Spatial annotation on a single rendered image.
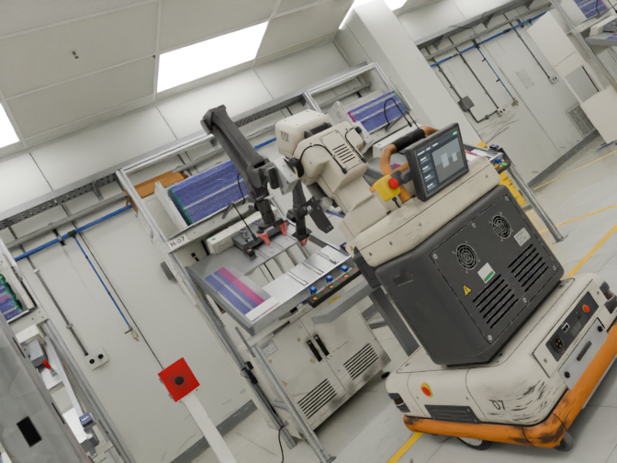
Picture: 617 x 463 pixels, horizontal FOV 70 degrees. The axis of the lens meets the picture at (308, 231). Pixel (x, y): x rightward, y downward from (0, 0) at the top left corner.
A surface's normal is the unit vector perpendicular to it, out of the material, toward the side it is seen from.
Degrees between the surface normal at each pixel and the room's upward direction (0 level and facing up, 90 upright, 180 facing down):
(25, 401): 90
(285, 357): 90
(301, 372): 90
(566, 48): 90
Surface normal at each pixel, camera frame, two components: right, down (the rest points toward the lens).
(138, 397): 0.35, -0.29
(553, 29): -0.76, 0.47
